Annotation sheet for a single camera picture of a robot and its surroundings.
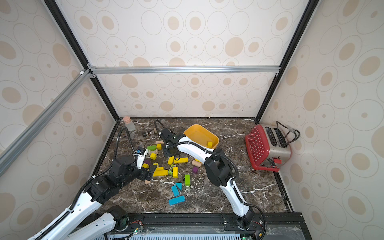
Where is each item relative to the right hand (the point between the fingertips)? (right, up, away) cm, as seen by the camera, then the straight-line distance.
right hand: (174, 151), depth 94 cm
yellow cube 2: (-11, +2, +7) cm, 13 cm away
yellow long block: (+5, -6, +1) cm, 8 cm away
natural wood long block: (-14, -17, -8) cm, 23 cm away
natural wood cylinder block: (+15, -8, 0) cm, 17 cm away
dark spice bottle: (-22, +10, +13) cm, 27 cm away
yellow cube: (-13, -3, +1) cm, 14 cm away
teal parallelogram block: (+2, -21, -10) cm, 23 cm away
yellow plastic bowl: (+18, +10, +13) cm, 24 cm away
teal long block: (+3, -25, -13) cm, 28 cm away
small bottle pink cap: (-34, +18, +14) cm, 41 cm away
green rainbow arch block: (-2, -12, -4) cm, 13 cm away
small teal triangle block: (+5, -18, -10) cm, 21 cm away
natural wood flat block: (-12, +5, +11) cm, 17 cm away
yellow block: (+1, -12, -4) cm, 13 cm away
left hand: (-8, -3, -20) cm, 22 cm away
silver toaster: (+62, +4, -8) cm, 63 cm away
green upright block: (+9, -16, -7) cm, 20 cm away
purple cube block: (+13, -11, -2) cm, 17 cm away
